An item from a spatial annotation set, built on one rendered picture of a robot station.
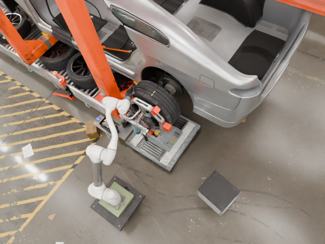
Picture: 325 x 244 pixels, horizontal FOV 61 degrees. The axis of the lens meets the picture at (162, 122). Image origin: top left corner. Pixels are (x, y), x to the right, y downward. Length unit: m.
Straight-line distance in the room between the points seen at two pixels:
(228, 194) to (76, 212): 2.04
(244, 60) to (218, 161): 1.43
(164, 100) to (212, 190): 1.25
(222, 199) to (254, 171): 0.76
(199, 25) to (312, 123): 2.17
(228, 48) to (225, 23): 0.39
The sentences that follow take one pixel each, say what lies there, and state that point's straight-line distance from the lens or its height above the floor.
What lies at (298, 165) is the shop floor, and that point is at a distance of 4.22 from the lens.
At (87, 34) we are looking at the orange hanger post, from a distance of 2.70.
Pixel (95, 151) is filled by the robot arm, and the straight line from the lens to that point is 3.00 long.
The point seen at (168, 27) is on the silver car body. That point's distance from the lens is 2.85.
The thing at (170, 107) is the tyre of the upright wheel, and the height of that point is 1.04.
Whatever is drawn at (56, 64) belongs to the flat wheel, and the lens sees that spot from 4.93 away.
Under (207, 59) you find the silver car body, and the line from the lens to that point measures 2.71.
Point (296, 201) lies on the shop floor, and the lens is 4.04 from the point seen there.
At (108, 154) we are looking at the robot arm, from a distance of 2.95.
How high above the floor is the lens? 3.71
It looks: 60 degrees down
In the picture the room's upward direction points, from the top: 11 degrees counter-clockwise
